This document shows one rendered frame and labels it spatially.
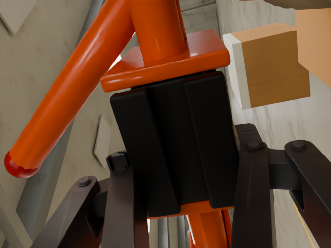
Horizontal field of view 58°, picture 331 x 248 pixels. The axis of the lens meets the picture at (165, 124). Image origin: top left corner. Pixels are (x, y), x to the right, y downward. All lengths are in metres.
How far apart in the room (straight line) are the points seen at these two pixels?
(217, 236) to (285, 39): 1.69
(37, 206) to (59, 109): 4.18
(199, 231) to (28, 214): 4.22
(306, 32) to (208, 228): 0.24
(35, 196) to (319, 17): 4.34
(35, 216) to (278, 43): 3.52
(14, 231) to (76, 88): 2.96
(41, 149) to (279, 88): 1.75
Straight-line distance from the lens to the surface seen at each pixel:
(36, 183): 4.62
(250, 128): 0.17
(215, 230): 0.19
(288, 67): 1.88
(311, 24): 0.35
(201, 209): 0.17
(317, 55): 0.34
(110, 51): 0.17
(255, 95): 1.87
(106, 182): 0.16
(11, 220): 3.08
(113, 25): 0.16
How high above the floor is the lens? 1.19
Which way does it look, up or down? 10 degrees up
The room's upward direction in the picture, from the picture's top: 101 degrees counter-clockwise
